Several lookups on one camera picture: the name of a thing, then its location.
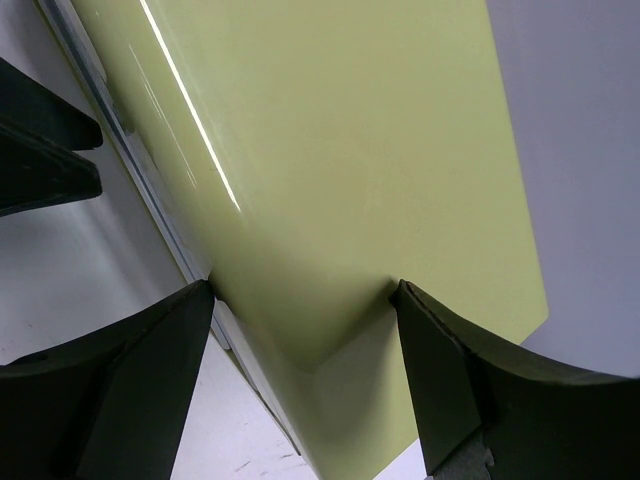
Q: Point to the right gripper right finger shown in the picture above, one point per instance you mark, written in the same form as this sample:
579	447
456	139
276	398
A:
487	408

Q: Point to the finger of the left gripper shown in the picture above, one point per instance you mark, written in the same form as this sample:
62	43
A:
32	106
37	173

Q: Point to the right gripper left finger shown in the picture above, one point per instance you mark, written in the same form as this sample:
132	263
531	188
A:
111	404

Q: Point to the green metal drawer toolbox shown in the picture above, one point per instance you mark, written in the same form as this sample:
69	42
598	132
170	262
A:
310	155

